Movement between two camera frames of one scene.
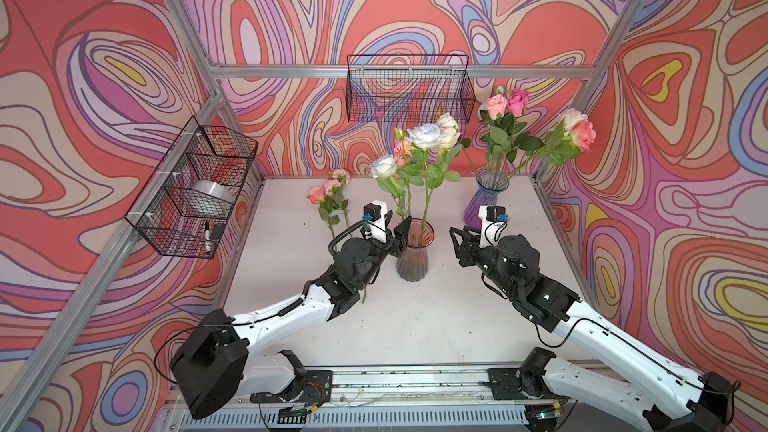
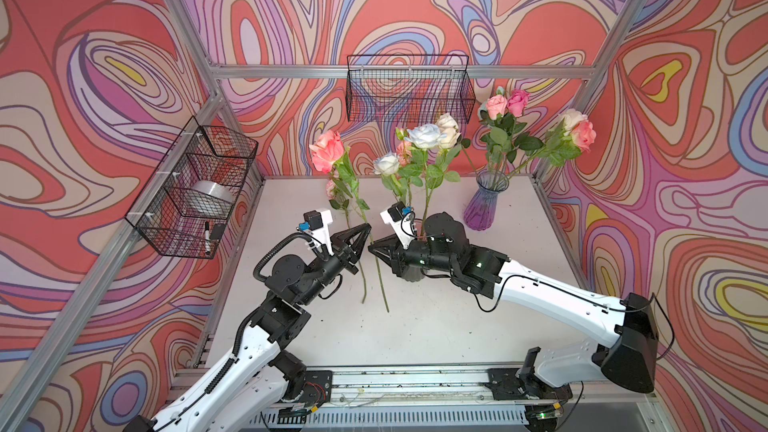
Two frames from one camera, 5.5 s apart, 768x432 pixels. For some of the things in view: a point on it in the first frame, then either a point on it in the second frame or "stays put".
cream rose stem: (560, 147) stays put
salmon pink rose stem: (317, 195) to (329, 155)
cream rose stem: (448, 136) stays put
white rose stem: (449, 131) stays put
